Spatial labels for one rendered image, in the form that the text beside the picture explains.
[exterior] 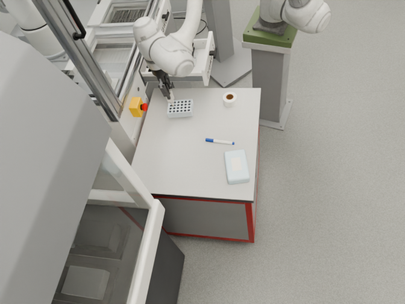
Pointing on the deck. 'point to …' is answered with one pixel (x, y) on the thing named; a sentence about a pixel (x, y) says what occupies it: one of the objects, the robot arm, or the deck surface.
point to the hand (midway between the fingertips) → (169, 96)
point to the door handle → (75, 22)
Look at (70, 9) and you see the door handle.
